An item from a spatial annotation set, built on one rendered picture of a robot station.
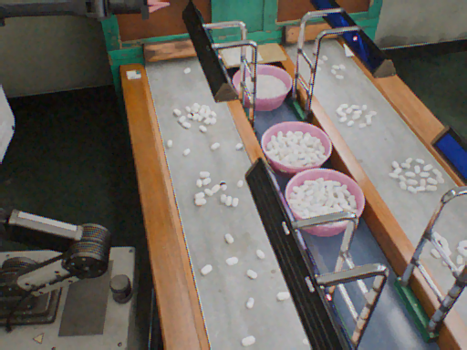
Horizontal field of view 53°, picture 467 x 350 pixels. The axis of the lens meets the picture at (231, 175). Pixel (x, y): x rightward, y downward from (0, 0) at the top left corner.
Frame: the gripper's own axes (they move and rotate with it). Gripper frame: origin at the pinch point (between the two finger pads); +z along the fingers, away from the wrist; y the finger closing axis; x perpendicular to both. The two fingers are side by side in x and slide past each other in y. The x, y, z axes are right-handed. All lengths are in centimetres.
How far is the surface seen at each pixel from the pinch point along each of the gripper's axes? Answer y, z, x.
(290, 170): 57, 41, 25
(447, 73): 70, 201, -155
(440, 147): 35, 76, 62
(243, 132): 48, 26, 7
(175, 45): 21.5, 0.9, -41.9
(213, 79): 21.4, 14.2, 27.3
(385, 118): 48, 86, 1
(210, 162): 55, 12, 19
